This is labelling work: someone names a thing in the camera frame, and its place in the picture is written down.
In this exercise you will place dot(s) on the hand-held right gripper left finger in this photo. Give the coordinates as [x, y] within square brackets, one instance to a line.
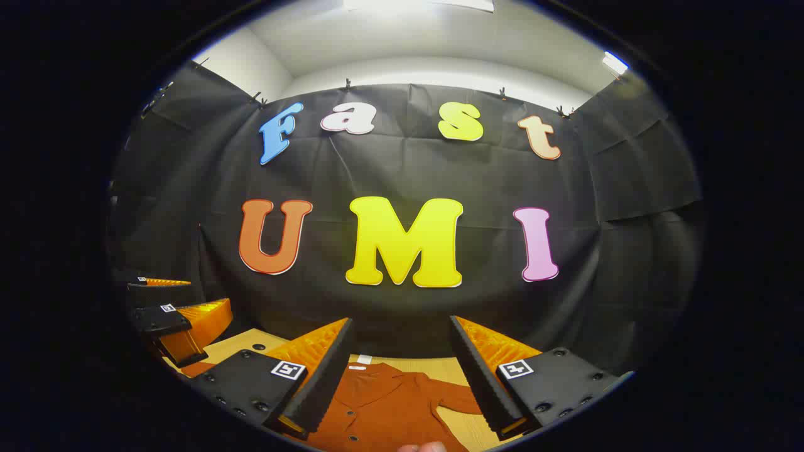
[326, 376]

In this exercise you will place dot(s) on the black backdrop cloth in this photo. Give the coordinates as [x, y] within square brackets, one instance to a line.
[389, 169]

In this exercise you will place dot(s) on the ceiling light panel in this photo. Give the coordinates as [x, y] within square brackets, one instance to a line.
[614, 63]

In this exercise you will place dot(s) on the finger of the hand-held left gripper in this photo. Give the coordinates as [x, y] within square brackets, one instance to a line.
[157, 283]
[166, 321]

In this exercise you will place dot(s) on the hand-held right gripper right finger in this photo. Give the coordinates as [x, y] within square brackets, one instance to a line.
[477, 376]

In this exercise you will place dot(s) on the orange button-up garment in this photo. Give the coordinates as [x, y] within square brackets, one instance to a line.
[389, 408]

